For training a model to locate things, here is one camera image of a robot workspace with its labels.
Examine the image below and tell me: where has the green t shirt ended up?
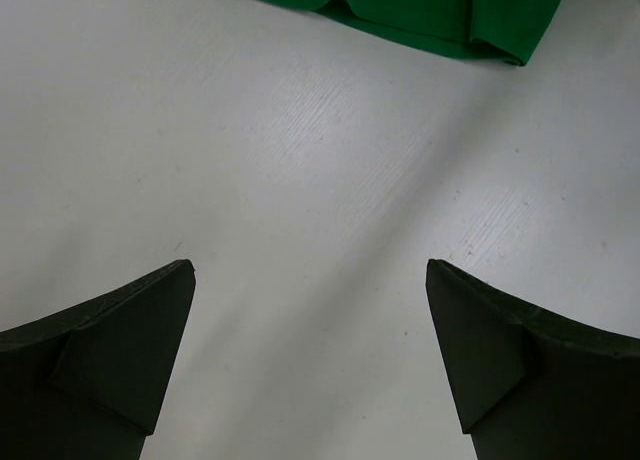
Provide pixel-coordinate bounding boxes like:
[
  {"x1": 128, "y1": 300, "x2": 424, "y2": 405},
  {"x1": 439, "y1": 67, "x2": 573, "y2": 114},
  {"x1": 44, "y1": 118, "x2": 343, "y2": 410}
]
[{"x1": 259, "y1": 0, "x2": 562, "y2": 67}]

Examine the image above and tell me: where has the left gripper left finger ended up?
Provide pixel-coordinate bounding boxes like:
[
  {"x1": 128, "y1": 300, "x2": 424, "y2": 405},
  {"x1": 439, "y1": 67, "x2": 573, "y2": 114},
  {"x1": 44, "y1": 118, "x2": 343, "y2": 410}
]
[{"x1": 1, "y1": 259, "x2": 196, "y2": 459}]

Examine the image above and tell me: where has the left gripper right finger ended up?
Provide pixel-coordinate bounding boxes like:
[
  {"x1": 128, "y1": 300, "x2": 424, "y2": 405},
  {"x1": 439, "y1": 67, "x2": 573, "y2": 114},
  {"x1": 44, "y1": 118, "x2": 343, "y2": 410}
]
[{"x1": 426, "y1": 259, "x2": 639, "y2": 459}]

